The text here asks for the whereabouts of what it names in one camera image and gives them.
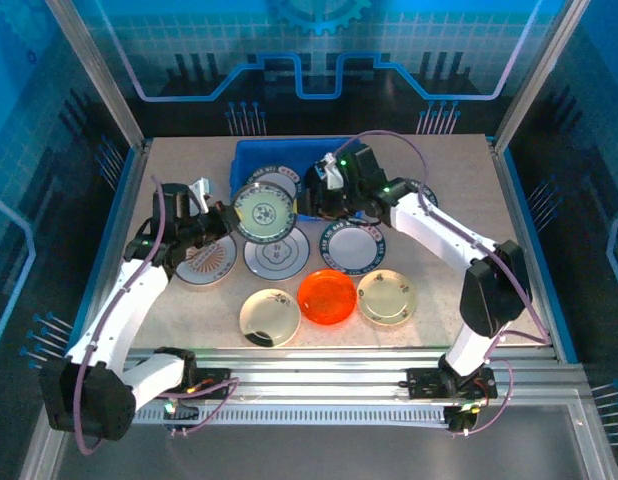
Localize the blue floral patterned plate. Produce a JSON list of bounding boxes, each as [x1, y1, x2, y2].
[[232, 182, 298, 241]]

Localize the grey quatrefoil patterned plate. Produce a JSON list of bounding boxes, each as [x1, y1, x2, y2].
[[242, 225, 311, 281]]

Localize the translucent orange plate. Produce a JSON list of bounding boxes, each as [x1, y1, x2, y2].
[[297, 268, 359, 327]]

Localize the cream plate black brushstroke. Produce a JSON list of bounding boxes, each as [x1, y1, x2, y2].
[[238, 288, 303, 349]]

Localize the cream plate small flowers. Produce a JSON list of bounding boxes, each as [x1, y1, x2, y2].
[[356, 269, 419, 326]]

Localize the blue plastic bin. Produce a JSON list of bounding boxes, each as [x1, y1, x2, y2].
[[228, 137, 368, 224]]

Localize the orange sunburst patterned plate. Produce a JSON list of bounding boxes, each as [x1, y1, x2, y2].
[[173, 232, 239, 292]]

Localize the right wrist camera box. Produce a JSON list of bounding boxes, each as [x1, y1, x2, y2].
[[313, 152, 344, 191]]

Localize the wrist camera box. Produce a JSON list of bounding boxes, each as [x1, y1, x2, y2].
[[187, 176, 213, 214], [313, 152, 344, 191]]

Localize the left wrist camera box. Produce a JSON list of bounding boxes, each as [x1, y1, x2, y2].
[[187, 176, 213, 214]]

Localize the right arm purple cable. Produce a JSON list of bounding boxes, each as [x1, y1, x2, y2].
[[333, 129, 553, 346]]

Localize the blue-edged table side rail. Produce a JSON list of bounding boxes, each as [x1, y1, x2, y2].
[[61, 139, 153, 364], [491, 139, 580, 364]]

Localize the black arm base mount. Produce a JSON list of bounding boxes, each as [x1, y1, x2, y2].
[[405, 367, 499, 401], [186, 367, 234, 401]]

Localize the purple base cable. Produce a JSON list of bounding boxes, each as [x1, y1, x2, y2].
[[161, 377, 240, 440], [451, 357, 515, 439]]

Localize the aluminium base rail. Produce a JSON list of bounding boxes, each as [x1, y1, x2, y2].
[[123, 347, 590, 407]]

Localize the aluminium frame post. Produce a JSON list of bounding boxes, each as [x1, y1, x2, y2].
[[493, 0, 590, 151], [43, 0, 153, 151]]

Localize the perforated metal cable tray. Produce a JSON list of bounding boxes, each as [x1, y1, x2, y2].
[[131, 403, 453, 427]]

